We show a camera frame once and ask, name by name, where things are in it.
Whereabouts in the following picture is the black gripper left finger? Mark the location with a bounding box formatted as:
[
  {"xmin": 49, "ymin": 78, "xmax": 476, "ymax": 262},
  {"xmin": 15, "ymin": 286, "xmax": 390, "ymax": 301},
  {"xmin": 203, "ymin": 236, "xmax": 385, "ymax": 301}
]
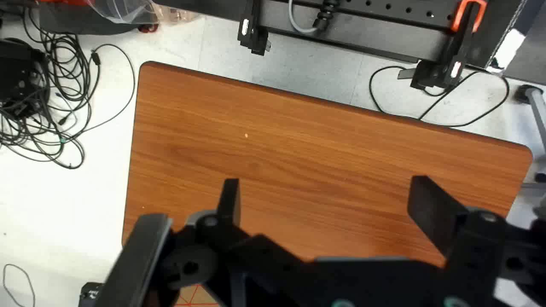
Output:
[{"xmin": 192, "ymin": 177, "xmax": 298, "ymax": 269}]

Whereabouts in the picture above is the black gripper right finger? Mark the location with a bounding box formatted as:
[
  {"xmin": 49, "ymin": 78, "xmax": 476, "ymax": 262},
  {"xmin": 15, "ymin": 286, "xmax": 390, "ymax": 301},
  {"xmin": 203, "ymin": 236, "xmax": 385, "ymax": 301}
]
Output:
[{"xmin": 407, "ymin": 173, "xmax": 508, "ymax": 269}]

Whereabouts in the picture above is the black bar clamp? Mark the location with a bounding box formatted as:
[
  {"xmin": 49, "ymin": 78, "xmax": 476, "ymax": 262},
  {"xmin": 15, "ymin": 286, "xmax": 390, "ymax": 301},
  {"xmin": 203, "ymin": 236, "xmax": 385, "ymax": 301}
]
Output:
[{"xmin": 409, "ymin": 4, "xmax": 481, "ymax": 91}]

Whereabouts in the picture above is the grey metal leg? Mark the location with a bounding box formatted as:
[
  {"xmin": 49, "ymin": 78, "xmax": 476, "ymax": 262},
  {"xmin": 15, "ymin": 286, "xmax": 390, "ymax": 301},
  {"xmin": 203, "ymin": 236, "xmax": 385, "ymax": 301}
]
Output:
[{"xmin": 515, "ymin": 83, "xmax": 546, "ymax": 149}]

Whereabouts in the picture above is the black clamp foot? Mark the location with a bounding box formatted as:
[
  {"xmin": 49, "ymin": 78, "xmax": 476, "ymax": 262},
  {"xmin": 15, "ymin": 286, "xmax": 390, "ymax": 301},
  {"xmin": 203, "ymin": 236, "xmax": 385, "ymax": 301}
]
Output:
[{"xmin": 235, "ymin": 0, "xmax": 271, "ymax": 57}]

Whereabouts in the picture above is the white paper label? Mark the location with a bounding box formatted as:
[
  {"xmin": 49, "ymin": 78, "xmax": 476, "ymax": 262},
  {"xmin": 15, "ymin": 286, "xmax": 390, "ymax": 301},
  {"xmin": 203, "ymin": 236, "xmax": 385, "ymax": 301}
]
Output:
[{"xmin": 493, "ymin": 27, "xmax": 529, "ymax": 73}]

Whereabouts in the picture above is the clear plastic bag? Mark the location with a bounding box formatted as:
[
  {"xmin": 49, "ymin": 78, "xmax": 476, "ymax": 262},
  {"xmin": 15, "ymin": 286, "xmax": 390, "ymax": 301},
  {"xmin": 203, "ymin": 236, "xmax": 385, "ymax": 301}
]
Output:
[{"xmin": 88, "ymin": 0, "xmax": 160, "ymax": 27}]

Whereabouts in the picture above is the black electronics box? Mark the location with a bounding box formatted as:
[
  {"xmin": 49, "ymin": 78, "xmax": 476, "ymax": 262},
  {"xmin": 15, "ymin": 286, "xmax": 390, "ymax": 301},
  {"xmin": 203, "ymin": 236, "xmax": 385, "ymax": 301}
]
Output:
[{"xmin": 0, "ymin": 37, "xmax": 51, "ymax": 114}]

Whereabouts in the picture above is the black looped cable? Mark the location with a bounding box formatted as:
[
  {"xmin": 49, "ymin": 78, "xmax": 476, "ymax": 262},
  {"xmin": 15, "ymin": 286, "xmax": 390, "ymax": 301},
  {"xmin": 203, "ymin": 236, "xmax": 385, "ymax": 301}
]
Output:
[{"xmin": 367, "ymin": 62, "xmax": 512, "ymax": 129}]

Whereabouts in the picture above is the grey hanging cable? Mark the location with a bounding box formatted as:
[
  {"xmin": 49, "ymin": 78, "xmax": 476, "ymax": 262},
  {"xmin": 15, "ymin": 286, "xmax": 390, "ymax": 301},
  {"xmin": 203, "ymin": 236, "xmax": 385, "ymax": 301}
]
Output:
[{"xmin": 285, "ymin": 0, "xmax": 320, "ymax": 35}]

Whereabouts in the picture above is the black metal frame rail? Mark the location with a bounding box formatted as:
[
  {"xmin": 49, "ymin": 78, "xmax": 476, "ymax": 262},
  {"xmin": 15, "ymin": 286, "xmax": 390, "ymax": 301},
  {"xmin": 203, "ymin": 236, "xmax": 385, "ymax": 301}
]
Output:
[{"xmin": 152, "ymin": 0, "xmax": 527, "ymax": 71}]

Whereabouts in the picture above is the black cable tangle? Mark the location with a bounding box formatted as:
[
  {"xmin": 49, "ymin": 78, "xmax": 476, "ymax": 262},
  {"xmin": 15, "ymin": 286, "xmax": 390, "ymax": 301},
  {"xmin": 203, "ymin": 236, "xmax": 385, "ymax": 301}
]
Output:
[{"xmin": 0, "ymin": 30, "xmax": 138, "ymax": 172}]

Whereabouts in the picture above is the orange clamp handle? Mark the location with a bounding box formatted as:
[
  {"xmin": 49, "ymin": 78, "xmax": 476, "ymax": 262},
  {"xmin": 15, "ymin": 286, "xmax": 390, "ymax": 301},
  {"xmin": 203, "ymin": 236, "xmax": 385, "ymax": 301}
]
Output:
[{"xmin": 448, "ymin": 0, "xmax": 489, "ymax": 33}]

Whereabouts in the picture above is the thin grey floor cable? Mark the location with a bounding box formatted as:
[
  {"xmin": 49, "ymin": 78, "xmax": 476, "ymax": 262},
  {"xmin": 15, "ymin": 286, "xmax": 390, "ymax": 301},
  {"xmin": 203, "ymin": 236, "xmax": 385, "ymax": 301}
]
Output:
[{"xmin": 1, "ymin": 260, "xmax": 39, "ymax": 307}]

